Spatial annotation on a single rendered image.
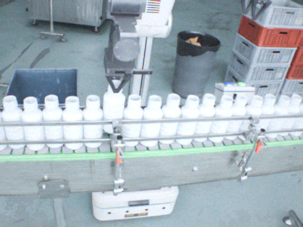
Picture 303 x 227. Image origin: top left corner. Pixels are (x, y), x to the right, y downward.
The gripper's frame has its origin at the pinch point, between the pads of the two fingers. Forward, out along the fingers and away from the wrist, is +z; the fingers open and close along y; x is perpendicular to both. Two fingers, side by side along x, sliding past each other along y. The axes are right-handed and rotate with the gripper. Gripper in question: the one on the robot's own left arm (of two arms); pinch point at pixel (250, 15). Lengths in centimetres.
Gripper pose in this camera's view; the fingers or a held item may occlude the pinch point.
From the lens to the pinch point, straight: 102.9
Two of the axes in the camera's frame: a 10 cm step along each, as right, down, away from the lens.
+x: -9.7, 0.1, -2.3
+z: -1.3, 8.2, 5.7
